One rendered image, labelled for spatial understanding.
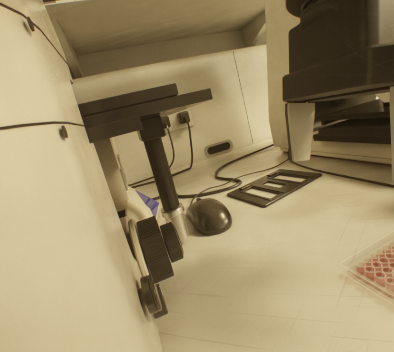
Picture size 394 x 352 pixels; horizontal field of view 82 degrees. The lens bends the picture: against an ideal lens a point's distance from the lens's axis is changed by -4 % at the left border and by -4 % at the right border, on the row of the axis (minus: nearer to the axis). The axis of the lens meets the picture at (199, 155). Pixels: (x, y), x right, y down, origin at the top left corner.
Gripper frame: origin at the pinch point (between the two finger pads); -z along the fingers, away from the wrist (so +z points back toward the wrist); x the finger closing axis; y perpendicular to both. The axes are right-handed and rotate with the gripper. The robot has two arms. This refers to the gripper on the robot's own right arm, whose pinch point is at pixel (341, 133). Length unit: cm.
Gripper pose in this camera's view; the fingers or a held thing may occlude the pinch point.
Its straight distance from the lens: 22.8
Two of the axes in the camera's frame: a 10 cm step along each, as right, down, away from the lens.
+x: -2.6, -1.1, 9.6
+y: -9.6, 0.7, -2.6
